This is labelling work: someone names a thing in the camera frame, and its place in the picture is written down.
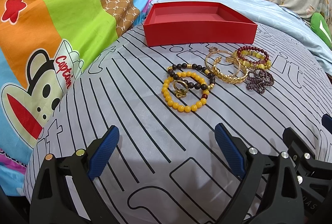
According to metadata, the purple garnet bead strand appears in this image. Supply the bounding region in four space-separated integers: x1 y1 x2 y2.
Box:
246 69 275 94

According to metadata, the yellow amber chunky bracelet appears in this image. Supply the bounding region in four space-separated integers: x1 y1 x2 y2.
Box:
232 49 272 71

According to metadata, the dark red bead bracelet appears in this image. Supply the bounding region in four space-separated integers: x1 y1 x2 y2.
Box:
236 45 271 66

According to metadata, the gold cuff bangle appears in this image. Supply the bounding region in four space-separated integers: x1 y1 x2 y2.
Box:
211 56 249 85

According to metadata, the dark bead gold spacer bracelet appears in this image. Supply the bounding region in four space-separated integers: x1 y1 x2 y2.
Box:
166 62 217 91

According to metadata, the thin rose gold bangle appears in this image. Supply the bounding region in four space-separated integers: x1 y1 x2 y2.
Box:
205 50 241 80

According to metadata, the small gold hoop earring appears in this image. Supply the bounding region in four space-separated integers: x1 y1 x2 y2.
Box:
209 46 218 53

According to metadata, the gold ring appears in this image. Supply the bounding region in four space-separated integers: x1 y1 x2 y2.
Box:
172 79 190 99

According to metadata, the yellow round bead bracelet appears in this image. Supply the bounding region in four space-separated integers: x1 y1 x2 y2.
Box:
161 71 211 113

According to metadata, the red jewelry tray box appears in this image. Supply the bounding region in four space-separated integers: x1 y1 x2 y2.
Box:
143 1 258 47

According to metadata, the green plush toy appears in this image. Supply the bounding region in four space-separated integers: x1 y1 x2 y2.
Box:
310 13 331 49

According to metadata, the grey striped print pillow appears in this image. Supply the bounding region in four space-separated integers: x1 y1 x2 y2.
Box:
24 25 331 223

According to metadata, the light blue quilt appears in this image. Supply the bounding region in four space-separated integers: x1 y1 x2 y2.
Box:
148 0 331 74

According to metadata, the colourful monkey cartoon blanket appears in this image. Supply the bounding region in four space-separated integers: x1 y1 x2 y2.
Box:
1 0 151 196

